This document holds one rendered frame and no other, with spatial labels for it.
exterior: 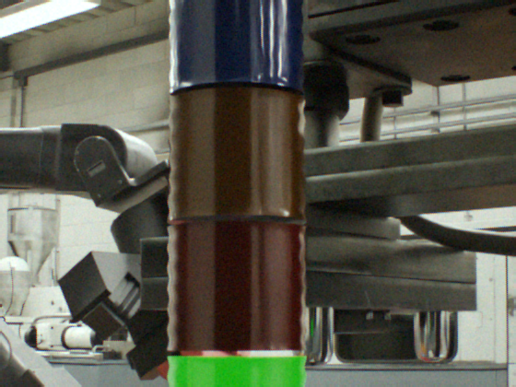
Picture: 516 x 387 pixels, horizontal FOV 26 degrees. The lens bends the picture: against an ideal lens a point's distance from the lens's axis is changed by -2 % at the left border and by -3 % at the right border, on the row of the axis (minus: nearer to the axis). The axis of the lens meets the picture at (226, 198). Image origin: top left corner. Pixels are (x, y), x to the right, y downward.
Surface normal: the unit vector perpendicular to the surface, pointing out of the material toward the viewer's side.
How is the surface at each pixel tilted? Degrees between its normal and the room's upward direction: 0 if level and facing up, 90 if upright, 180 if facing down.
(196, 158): 104
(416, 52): 180
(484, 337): 90
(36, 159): 92
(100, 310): 121
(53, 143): 87
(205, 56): 76
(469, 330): 90
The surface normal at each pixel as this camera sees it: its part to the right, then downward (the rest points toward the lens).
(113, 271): 0.67, -0.57
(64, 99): -0.67, -0.10
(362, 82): 0.00, 0.99
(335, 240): 0.78, -0.08
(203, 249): -0.45, 0.13
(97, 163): -0.32, -0.12
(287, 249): 0.72, 0.16
